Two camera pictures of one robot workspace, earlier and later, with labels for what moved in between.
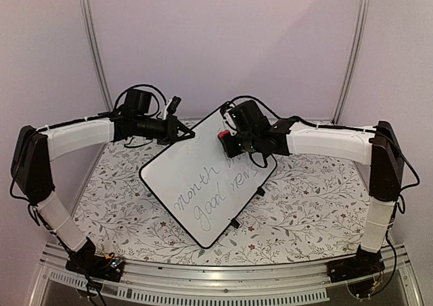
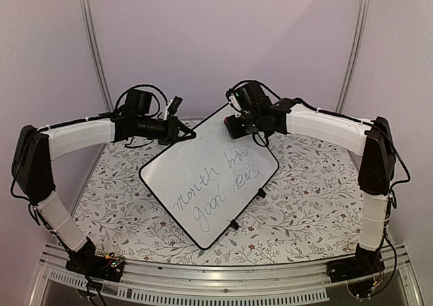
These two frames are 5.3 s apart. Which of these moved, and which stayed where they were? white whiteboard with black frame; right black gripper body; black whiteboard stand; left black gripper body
Moved: right black gripper body
Stayed: black whiteboard stand; left black gripper body; white whiteboard with black frame
